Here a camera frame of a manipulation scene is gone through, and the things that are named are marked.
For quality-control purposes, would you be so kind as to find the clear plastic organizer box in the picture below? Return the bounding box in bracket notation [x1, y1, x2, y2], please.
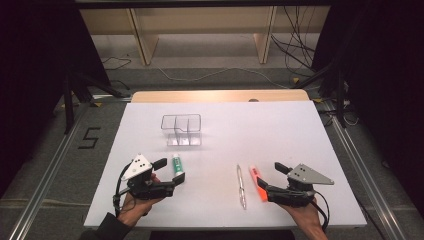
[160, 113, 203, 148]

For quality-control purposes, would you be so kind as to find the black metal stand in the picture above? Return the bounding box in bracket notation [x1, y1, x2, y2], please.
[294, 63, 348, 130]
[53, 71, 132, 135]

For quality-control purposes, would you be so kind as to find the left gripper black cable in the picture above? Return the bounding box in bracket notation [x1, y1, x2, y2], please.
[112, 162, 133, 218]

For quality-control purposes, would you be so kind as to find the light wooden shelf unit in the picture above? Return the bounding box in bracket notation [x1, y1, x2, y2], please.
[79, 5, 331, 66]

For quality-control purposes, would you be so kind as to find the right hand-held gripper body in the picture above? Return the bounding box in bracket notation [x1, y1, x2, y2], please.
[269, 163, 335, 208]

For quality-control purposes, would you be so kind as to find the black curtain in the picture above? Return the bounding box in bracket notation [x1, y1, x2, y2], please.
[0, 0, 112, 198]
[312, 0, 424, 218]

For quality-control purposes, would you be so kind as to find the green and white glue stick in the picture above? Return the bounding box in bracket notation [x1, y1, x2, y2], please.
[171, 153, 186, 178]

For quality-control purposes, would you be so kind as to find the person's dark clothing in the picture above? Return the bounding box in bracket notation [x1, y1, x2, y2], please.
[149, 229, 296, 240]

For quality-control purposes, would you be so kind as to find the silver clear pen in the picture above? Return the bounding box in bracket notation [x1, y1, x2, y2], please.
[235, 163, 248, 210]

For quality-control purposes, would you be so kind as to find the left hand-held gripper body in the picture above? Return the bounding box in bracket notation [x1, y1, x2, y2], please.
[120, 153, 176, 201]

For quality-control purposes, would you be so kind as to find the aluminium floor rail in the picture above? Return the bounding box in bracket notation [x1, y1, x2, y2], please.
[324, 102, 408, 240]
[8, 103, 88, 240]

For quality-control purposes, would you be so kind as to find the person's left hand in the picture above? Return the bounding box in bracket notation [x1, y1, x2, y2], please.
[117, 173, 165, 229]

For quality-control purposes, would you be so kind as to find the orange highlighter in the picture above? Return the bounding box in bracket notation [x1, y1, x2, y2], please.
[249, 164, 270, 203]

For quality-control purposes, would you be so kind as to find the person's right hand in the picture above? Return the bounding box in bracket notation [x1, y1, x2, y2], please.
[280, 199, 327, 232]

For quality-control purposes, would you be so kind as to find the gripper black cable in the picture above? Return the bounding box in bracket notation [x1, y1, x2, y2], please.
[112, 162, 133, 218]
[313, 190, 331, 233]

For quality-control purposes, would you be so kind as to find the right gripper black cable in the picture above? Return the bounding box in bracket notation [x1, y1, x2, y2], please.
[313, 190, 331, 233]

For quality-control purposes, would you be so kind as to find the thin black floor cable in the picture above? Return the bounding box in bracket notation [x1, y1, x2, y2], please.
[101, 55, 133, 71]

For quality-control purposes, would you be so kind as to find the white table cover sheet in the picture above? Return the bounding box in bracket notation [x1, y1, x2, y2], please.
[83, 100, 368, 230]

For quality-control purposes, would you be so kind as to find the bundle of black cables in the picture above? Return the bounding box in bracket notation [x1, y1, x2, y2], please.
[270, 5, 318, 73]

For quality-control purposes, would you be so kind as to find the white floor cable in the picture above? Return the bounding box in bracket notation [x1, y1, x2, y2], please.
[156, 65, 292, 90]

